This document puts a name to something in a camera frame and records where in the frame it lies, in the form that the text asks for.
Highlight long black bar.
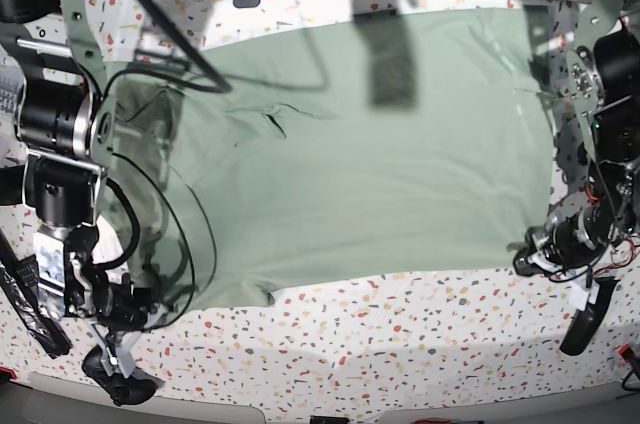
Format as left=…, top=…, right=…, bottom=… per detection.
left=1, top=233, right=71, bottom=359

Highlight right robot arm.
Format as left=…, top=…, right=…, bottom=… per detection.
left=1, top=0, right=167, bottom=388

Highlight black game controller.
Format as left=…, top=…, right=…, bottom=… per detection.
left=81, top=345, right=158, bottom=407

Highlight red and black wires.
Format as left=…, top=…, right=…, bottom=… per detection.
left=584, top=233, right=640, bottom=285

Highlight clear plastic parts box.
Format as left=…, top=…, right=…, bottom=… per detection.
left=0, top=65, right=27, bottom=121

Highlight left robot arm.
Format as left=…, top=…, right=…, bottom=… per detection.
left=513, top=0, right=639, bottom=318

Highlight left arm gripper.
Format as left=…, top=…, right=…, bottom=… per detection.
left=507, top=226, right=600, bottom=314

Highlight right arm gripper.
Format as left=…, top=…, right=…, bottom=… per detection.
left=82, top=284, right=173, bottom=379

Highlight black curved handheld device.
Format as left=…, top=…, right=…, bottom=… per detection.
left=560, top=277, right=618, bottom=357

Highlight light green T-shirt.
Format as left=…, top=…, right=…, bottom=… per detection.
left=110, top=5, right=553, bottom=310

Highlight black cylindrical handle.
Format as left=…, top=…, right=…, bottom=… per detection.
left=0, top=165, right=25, bottom=207

